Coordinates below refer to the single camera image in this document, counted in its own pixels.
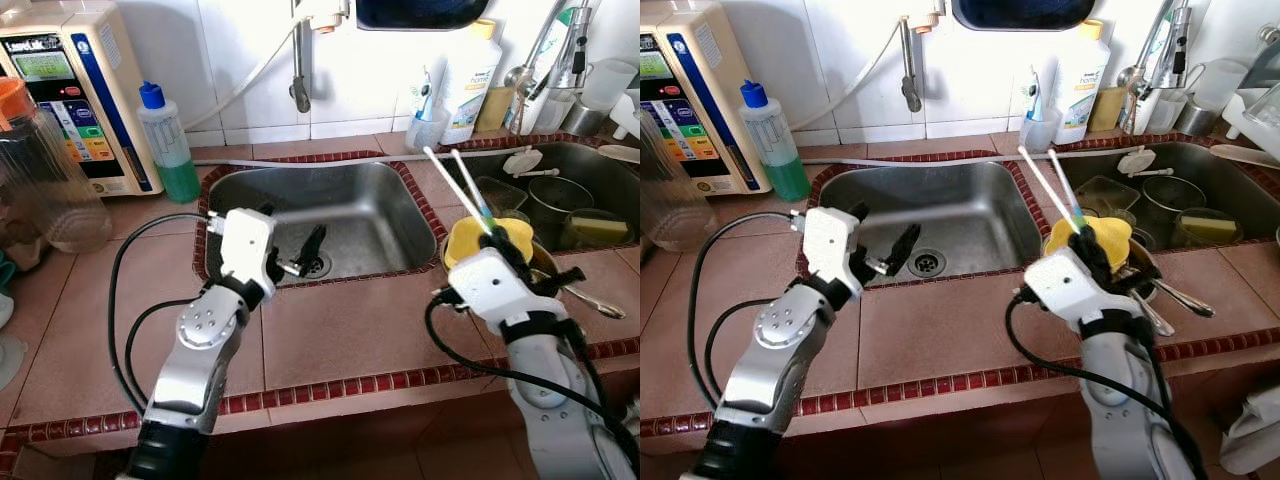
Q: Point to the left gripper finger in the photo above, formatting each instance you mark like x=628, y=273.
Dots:
x=315, y=248
x=905, y=248

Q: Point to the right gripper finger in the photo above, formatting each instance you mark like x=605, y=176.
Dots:
x=565, y=279
x=510, y=250
x=1145, y=276
x=1093, y=250

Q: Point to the yellow plastic bowl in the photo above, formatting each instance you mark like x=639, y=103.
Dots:
x=1063, y=240
x=462, y=240

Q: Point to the steel spoon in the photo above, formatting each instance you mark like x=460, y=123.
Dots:
x=595, y=300
x=1157, y=318
x=1185, y=298

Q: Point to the white stick green band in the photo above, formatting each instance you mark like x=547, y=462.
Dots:
x=1066, y=190
x=470, y=190

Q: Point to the plain white plastic stick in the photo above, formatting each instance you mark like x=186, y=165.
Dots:
x=455, y=188
x=1045, y=185

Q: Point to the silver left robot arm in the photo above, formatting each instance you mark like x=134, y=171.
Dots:
x=780, y=350
x=200, y=350

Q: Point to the clear square container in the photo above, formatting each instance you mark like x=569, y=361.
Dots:
x=498, y=192
x=1105, y=192

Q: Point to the container with yellow sponge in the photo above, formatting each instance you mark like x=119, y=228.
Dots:
x=1210, y=228
x=597, y=228

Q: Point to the steel sink basin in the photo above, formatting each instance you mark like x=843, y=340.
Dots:
x=600, y=165
x=980, y=215
x=370, y=215
x=1230, y=160

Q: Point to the small steel pot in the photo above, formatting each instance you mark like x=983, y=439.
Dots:
x=1170, y=195
x=557, y=200

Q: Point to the clear plastic cup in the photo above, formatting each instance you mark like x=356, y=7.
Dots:
x=425, y=132
x=1038, y=132

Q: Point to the clear pitcher orange lid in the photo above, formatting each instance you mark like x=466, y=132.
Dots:
x=45, y=170
x=665, y=190

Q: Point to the yellow sponge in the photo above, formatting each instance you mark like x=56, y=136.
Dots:
x=1105, y=108
x=493, y=108

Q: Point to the steel cup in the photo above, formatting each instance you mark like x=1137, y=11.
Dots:
x=580, y=118
x=1195, y=118

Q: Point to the green soap bottle blue cap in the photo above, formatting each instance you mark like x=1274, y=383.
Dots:
x=168, y=140
x=775, y=140

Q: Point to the blue white toothbrush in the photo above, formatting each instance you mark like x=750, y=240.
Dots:
x=1037, y=95
x=425, y=90

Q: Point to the white detergent bottle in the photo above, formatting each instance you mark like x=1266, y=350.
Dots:
x=1083, y=75
x=470, y=75

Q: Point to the white plastic bag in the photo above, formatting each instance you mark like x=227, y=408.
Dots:
x=1255, y=430

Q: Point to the tall chrome faucet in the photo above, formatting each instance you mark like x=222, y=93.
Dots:
x=560, y=50
x=1165, y=50

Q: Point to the cream water ionizer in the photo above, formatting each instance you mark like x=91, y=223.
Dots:
x=70, y=95
x=690, y=95

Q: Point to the dark blue basin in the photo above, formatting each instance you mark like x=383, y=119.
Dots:
x=1020, y=12
x=420, y=12

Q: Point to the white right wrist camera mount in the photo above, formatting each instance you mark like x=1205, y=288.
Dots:
x=490, y=285
x=1065, y=285

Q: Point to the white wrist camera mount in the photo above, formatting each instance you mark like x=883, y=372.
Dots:
x=245, y=245
x=1065, y=285
x=830, y=245
x=490, y=285

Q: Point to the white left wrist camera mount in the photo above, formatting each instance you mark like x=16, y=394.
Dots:
x=830, y=245
x=245, y=245

